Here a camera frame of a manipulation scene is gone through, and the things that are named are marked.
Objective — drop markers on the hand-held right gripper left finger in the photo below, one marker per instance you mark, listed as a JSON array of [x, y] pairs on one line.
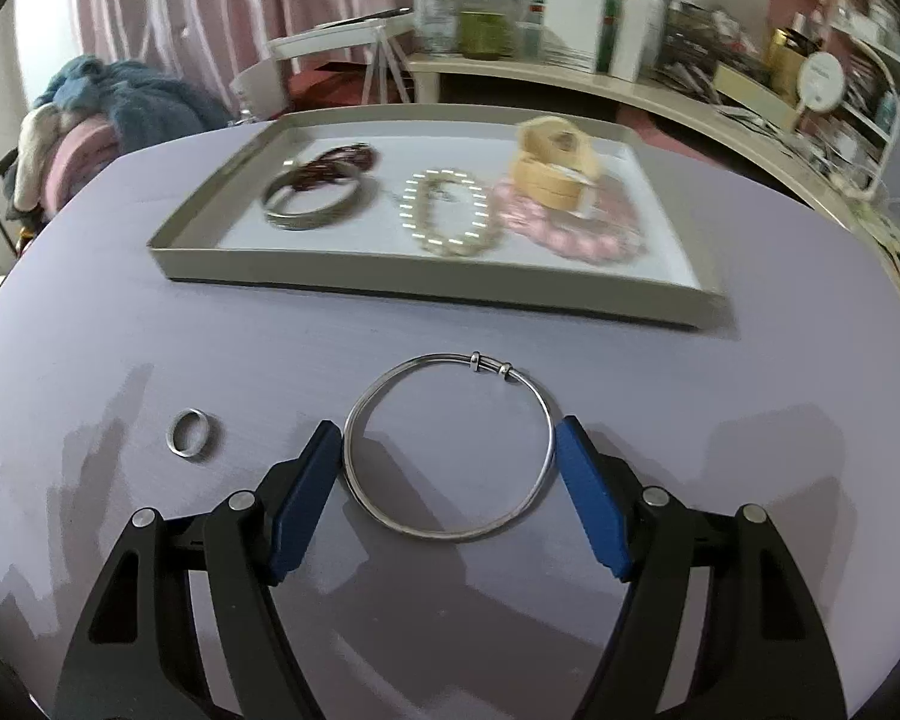
[[307, 495]]

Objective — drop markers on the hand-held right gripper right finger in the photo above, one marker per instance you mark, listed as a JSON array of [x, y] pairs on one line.
[[592, 495]]

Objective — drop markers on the thin silver bangle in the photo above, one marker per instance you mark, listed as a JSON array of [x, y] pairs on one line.
[[487, 364]]

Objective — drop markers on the beige cardboard tray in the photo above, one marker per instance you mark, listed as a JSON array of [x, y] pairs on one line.
[[382, 236]]

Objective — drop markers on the yellow wrist watch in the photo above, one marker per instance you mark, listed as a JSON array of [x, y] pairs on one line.
[[547, 180]]

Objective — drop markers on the pink folded blanket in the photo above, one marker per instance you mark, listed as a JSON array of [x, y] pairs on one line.
[[82, 157]]

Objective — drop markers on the blue fleece blanket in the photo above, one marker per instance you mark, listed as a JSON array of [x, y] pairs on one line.
[[142, 101]]

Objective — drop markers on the white cloth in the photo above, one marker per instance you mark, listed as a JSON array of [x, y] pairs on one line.
[[34, 157]]

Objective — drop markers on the flat beige box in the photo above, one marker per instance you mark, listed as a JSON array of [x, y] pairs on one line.
[[750, 90]]

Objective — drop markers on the white side table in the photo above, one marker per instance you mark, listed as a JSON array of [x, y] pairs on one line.
[[322, 41]]

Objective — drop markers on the tall white box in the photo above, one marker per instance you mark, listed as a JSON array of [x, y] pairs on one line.
[[619, 30]]

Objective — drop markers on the white pump bottle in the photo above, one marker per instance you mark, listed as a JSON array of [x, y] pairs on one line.
[[651, 30]]

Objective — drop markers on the glass jar with yellow liquid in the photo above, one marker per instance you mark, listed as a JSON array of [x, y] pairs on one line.
[[486, 37]]

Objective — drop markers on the clear acrylic organizer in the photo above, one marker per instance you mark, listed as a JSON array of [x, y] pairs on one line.
[[705, 37]]

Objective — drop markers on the round white mirror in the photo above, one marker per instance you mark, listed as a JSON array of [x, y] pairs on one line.
[[821, 82]]

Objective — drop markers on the wide white box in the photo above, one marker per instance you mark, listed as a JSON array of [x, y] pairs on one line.
[[574, 22]]

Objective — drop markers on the white shelf unit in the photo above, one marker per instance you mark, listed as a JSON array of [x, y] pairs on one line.
[[870, 52]]

